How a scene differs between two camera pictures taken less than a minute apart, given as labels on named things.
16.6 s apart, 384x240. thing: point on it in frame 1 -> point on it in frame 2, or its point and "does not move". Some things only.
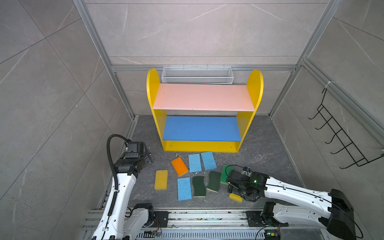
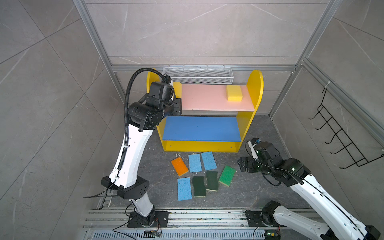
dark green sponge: (200, 189) does not move
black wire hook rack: (349, 147) does not move
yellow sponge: (235, 197) -> (234, 93)
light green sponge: (224, 176) does not move
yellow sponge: (161, 179) -> (177, 86)
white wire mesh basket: (197, 75) does not move
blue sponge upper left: (194, 163) does not move
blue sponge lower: (184, 187) does not move
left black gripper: (147, 158) -> (176, 107)
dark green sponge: (214, 181) does not move
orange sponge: (179, 166) does not move
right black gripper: (232, 190) -> (249, 159)
